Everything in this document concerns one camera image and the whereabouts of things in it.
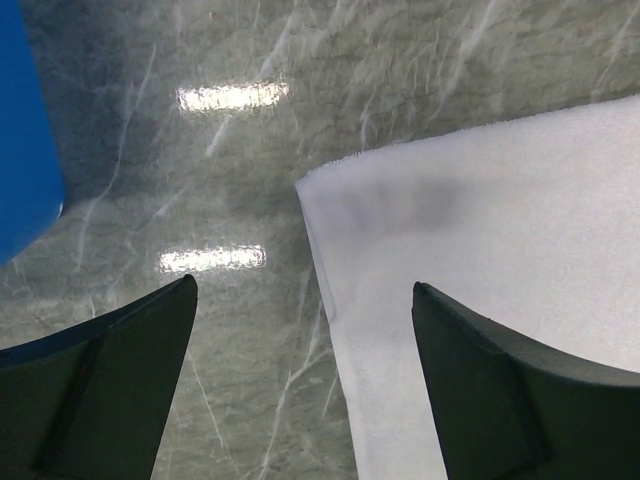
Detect blue plastic bin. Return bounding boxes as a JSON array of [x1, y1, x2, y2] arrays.
[[1, 1, 65, 264]]

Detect white towel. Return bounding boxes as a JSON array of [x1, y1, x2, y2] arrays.
[[296, 96, 639, 479]]

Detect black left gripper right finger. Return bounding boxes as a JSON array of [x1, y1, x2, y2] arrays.
[[411, 282, 639, 479]]

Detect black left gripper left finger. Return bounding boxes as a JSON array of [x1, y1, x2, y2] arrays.
[[1, 275, 198, 479]]

